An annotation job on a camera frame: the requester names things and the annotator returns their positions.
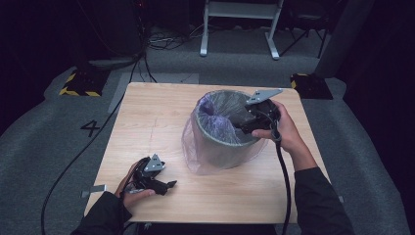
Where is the white metal stand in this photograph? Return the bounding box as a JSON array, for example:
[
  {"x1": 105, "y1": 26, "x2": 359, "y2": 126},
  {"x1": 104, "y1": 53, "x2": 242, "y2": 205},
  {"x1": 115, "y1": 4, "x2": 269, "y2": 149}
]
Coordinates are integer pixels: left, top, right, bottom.
[{"x1": 199, "y1": 0, "x2": 285, "y2": 61}]

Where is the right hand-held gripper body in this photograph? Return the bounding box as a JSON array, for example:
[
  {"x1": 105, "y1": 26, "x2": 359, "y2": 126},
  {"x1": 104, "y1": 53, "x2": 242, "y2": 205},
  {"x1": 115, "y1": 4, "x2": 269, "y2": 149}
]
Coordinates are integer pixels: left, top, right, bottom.
[{"x1": 239, "y1": 88, "x2": 284, "y2": 135}]

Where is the green plastic trash bin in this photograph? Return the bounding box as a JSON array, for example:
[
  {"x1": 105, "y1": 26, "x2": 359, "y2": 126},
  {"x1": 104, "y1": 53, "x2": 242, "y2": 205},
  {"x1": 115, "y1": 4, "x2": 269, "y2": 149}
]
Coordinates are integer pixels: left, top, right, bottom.
[{"x1": 194, "y1": 89, "x2": 265, "y2": 170}]

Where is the grey column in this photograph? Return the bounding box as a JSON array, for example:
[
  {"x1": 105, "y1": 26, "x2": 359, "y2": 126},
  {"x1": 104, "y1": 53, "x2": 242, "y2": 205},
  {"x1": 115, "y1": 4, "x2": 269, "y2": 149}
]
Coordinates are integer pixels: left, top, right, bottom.
[{"x1": 314, "y1": 0, "x2": 376, "y2": 79}]

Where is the purple plastic bag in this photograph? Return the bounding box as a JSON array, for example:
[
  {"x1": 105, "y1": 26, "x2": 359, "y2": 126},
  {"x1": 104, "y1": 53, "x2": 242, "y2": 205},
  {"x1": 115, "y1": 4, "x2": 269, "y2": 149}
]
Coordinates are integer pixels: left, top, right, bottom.
[{"x1": 180, "y1": 89, "x2": 269, "y2": 176}]

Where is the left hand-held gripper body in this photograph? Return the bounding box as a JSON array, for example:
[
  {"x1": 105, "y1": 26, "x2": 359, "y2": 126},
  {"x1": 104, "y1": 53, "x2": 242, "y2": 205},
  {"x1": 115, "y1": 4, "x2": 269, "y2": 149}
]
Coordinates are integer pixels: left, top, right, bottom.
[{"x1": 130, "y1": 154, "x2": 166, "y2": 194}]

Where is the bundle of floor cables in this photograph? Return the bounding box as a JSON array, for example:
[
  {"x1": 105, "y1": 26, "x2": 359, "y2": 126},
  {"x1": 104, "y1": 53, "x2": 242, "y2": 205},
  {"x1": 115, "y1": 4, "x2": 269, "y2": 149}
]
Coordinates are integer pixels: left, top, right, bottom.
[{"x1": 146, "y1": 23, "x2": 206, "y2": 52}]

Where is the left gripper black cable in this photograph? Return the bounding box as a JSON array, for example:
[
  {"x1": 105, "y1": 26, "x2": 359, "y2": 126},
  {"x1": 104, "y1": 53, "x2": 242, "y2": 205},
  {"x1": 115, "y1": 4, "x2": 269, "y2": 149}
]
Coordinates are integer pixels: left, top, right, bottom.
[{"x1": 119, "y1": 157, "x2": 150, "y2": 200}]

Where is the person's left hand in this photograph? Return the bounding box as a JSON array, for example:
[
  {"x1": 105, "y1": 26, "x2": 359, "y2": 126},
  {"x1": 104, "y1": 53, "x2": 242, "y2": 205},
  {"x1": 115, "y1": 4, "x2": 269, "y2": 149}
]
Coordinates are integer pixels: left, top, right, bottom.
[{"x1": 115, "y1": 162, "x2": 157, "y2": 213}]

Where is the black yellow striped base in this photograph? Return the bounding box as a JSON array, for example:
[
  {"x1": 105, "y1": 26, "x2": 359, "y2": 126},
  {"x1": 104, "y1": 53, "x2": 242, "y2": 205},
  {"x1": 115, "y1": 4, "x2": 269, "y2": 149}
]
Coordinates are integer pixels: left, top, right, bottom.
[
  {"x1": 59, "y1": 69, "x2": 111, "y2": 98},
  {"x1": 290, "y1": 72, "x2": 334, "y2": 101}
]

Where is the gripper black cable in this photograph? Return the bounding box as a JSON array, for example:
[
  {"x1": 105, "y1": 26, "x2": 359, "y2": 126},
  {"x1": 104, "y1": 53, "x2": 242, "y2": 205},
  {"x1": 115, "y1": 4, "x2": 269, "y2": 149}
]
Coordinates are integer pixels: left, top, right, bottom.
[
  {"x1": 271, "y1": 119, "x2": 293, "y2": 235},
  {"x1": 119, "y1": 157, "x2": 150, "y2": 200}
]

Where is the dark equipment stand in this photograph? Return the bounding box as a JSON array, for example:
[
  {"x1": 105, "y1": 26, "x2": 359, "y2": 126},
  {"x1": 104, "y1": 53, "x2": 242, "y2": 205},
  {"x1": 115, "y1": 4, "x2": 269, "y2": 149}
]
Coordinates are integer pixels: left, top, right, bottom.
[{"x1": 74, "y1": 0, "x2": 146, "y2": 71}]

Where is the long black floor cable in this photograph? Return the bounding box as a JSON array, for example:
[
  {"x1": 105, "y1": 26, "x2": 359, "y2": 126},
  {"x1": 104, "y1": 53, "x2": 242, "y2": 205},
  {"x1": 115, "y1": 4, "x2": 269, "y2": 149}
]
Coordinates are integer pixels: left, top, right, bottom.
[{"x1": 40, "y1": 58, "x2": 145, "y2": 235}]

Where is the black tripod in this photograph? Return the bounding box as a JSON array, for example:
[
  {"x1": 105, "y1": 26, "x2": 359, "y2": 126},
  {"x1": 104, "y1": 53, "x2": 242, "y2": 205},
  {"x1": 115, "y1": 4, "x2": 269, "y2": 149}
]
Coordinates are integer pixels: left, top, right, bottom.
[{"x1": 278, "y1": 4, "x2": 330, "y2": 60}]

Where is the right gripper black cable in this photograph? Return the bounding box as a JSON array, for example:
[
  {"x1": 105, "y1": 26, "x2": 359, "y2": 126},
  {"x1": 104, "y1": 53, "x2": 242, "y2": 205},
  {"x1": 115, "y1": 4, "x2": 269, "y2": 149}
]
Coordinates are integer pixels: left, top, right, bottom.
[{"x1": 271, "y1": 119, "x2": 293, "y2": 235}]

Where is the person's right hand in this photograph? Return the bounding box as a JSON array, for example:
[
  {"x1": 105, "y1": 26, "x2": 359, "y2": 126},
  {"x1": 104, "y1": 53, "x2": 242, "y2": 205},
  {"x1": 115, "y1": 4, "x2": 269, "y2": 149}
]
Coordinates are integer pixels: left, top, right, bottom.
[{"x1": 252, "y1": 99, "x2": 309, "y2": 158}]

